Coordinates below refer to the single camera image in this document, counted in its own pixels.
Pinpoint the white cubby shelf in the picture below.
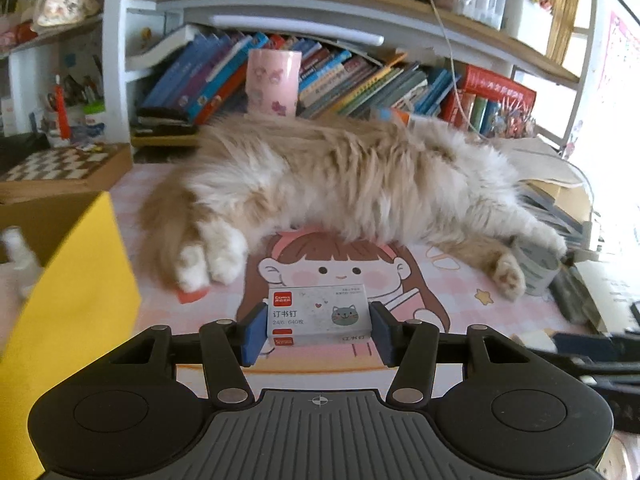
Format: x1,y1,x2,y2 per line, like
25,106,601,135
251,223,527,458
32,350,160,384
0,10,108,136

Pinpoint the small white spray bottle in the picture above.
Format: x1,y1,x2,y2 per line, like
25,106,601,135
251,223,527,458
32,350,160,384
0,227,43,301

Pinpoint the dark flat object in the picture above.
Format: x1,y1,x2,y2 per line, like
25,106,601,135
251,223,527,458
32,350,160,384
547,265,611,333

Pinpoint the white staple box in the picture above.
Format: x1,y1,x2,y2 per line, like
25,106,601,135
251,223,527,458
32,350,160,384
266,284,373,347

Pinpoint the red printed box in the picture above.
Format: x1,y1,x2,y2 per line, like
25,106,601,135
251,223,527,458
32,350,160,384
440,64,538,138

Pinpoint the white paper sheet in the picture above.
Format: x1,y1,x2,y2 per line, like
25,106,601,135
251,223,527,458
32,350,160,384
575,255,640,331

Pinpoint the pink checked cloth desktop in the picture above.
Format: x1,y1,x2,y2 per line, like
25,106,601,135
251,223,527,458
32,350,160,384
107,160,640,401

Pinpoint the fluffy orange white cat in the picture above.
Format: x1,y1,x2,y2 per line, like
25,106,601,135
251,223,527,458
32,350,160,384
137,112,568,301

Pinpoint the wooden chessboard box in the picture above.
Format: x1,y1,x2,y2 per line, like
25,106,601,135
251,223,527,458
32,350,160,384
0,142,133,203

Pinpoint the red slim bottle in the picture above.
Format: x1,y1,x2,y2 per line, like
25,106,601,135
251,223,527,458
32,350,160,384
54,76,71,136

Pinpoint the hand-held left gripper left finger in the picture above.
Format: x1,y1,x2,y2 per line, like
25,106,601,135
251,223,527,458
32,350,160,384
95,302,268,408

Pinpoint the printed cartoon desk mat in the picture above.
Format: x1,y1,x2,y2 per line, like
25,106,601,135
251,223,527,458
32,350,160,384
125,230,566,401

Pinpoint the pink wall poster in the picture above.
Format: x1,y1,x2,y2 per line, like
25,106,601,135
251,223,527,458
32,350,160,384
597,10,640,171

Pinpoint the white storage box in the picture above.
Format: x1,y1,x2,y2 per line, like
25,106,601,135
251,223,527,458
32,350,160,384
502,0,555,56

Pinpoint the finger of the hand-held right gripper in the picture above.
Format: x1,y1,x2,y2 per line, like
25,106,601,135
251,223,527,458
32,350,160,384
575,360,640,396
552,332,640,362

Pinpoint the stack of books and papers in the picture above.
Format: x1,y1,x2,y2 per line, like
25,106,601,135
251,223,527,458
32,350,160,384
517,180,601,251

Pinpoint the white bookshelf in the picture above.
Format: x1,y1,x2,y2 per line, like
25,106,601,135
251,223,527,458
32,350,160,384
102,0,598,151

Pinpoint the white jar green lid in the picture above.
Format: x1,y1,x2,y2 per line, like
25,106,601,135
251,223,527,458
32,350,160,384
82,101,108,128

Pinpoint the row of colourful books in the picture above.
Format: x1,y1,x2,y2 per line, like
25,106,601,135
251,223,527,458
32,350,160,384
132,30,461,126

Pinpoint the pink printed cup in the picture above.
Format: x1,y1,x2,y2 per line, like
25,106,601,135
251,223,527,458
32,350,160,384
246,49,302,118

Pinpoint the yellow cardboard box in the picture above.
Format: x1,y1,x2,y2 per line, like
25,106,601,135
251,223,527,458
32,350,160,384
0,191,143,480

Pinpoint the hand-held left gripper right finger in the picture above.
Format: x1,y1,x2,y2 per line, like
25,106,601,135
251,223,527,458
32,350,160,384
369,301,546,408

